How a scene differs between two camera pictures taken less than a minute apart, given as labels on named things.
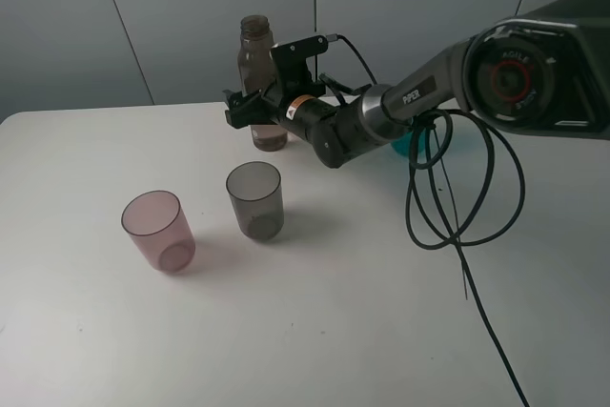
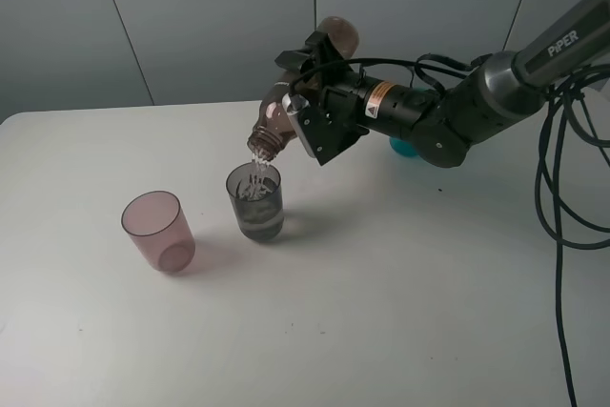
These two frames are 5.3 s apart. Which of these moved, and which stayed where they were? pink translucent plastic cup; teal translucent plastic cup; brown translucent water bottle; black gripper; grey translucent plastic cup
Moved: brown translucent water bottle; black gripper
Stayed: pink translucent plastic cup; grey translucent plastic cup; teal translucent plastic cup
